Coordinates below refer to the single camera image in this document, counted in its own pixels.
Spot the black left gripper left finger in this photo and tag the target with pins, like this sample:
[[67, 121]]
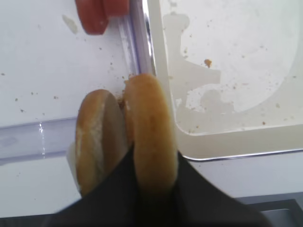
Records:
[[113, 203]]

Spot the inner tomato slice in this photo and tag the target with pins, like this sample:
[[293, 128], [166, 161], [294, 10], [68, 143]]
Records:
[[116, 8]]

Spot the bottom bun pusher track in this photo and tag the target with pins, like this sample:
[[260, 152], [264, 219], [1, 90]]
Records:
[[37, 141]]

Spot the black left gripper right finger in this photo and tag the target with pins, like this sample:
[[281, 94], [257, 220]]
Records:
[[195, 202]]

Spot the left clear divider rail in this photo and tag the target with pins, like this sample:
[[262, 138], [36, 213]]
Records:
[[136, 37]]

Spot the metal baking tray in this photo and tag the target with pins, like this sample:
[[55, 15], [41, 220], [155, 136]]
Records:
[[233, 73]]

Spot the bun slice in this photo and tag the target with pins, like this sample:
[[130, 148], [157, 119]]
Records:
[[150, 129], [100, 139]]

